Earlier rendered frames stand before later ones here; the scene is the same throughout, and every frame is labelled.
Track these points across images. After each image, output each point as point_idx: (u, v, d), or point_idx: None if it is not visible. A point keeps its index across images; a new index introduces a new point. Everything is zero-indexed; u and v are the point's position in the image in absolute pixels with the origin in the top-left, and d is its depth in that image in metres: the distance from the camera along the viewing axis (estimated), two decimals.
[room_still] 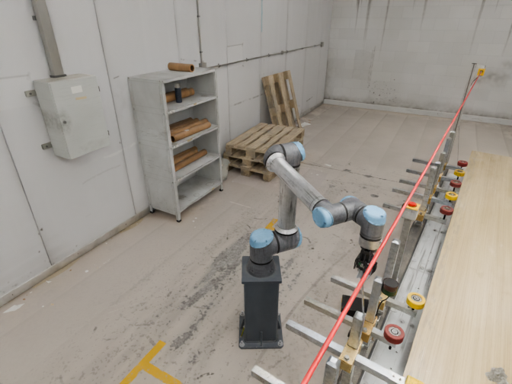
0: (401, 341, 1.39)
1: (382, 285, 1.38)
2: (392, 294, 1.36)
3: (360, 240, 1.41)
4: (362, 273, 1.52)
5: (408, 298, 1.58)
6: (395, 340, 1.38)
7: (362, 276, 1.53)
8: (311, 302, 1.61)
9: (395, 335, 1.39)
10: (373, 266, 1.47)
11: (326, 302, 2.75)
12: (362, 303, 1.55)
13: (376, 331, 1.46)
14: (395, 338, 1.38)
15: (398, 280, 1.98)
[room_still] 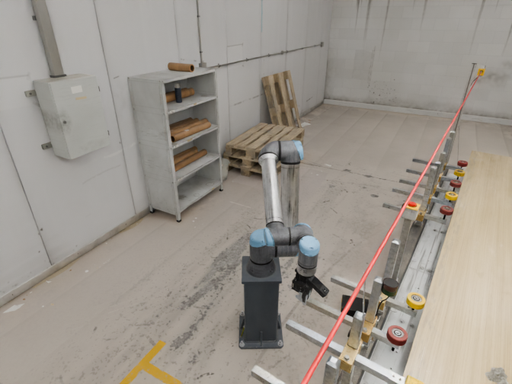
0: (404, 343, 1.38)
1: (382, 285, 1.38)
2: (392, 294, 1.36)
3: None
4: None
5: (408, 298, 1.58)
6: (398, 342, 1.37)
7: None
8: (313, 303, 1.61)
9: (398, 337, 1.39)
10: (302, 292, 1.59)
11: (326, 302, 2.75)
12: (363, 302, 1.57)
13: (379, 332, 1.46)
14: (398, 340, 1.37)
15: (398, 280, 1.98)
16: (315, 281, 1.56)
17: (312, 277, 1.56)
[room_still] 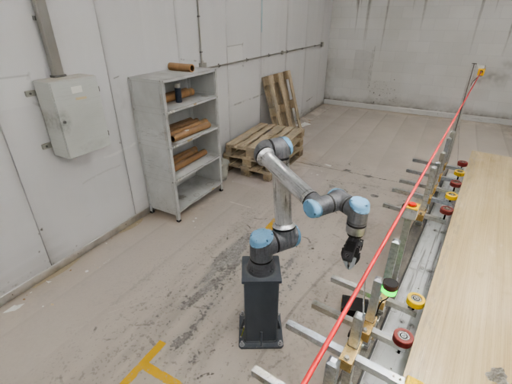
0: (411, 346, 1.37)
1: (382, 285, 1.38)
2: (392, 294, 1.36)
3: None
4: (351, 262, 1.64)
5: (408, 298, 1.58)
6: (404, 345, 1.36)
7: (350, 264, 1.64)
8: (318, 305, 1.59)
9: (404, 340, 1.37)
10: None
11: (326, 302, 2.75)
12: (363, 302, 1.57)
13: (385, 335, 1.44)
14: (404, 343, 1.36)
15: (398, 280, 1.98)
16: (350, 244, 1.54)
17: (352, 239, 1.55)
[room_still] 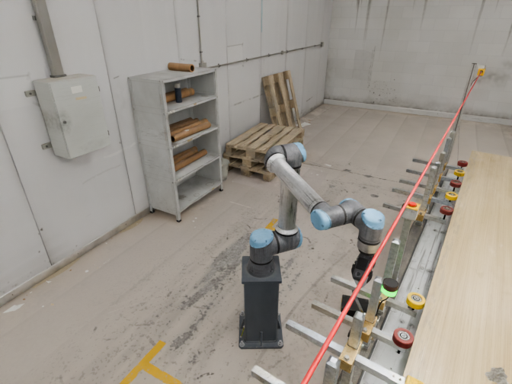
0: (411, 346, 1.37)
1: (382, 285, 1.38)
2: (392, 294, 1.36)
3: None
4: None
5: (408, 298, 1.58)
6: (404, 345, 1.36)
7: None
8: (318, 305, 1.59)
9: (404, 340, 1.37)
10: None
11: (326, 302, 2.75)
12: (360, 309, 1.53)
13: (385, 335, 1.44)
14: (404, 343, 1.36)
15: (398, 280, 1.98)
16: (362, 261, 1.40)
17: (364, 257, 1.41)
